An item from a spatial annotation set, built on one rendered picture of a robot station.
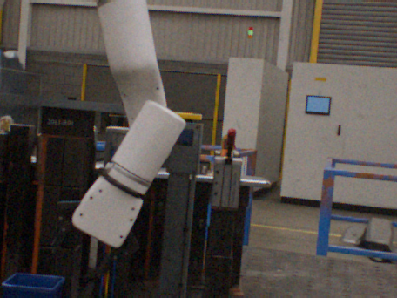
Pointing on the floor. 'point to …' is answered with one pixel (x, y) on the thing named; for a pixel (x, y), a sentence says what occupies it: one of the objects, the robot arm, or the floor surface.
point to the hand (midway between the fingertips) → (78, 259)
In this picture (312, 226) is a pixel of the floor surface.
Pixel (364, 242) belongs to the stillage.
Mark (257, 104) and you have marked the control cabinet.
